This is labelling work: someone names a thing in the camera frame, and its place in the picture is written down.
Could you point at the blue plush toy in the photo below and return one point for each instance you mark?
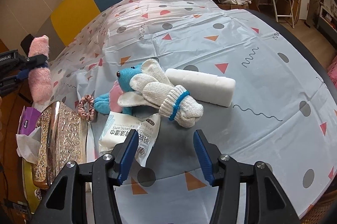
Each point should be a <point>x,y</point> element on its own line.
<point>108,102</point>

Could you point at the pink towel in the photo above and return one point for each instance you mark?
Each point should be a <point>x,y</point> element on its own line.
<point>40,77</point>

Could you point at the ornate gold tissue box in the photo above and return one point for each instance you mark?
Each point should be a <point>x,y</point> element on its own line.
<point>63,139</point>

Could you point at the patterned plastic tablecloth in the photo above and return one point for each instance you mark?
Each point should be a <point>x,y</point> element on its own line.
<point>284,105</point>

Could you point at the wet wipes pack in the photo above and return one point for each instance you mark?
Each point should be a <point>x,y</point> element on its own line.
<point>119,125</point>

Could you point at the white knit gloves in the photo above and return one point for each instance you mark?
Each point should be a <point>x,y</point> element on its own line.
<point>152,88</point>

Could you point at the gold metal tray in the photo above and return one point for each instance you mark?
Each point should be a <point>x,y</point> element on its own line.
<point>31,192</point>

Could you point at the striped pink scrunchie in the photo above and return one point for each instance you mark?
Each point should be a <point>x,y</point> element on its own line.
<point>86,108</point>

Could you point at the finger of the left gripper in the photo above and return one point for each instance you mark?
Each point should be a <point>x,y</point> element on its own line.
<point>37,61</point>
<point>23,74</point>

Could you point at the purple tissue box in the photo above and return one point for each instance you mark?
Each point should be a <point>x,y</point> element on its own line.
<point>27,120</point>

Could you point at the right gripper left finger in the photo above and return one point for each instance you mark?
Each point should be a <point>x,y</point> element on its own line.
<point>109,171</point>

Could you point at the white sponge block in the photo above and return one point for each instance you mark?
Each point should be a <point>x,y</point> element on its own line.
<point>204,87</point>

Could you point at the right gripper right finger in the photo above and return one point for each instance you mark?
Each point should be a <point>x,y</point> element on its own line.
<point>221,171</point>

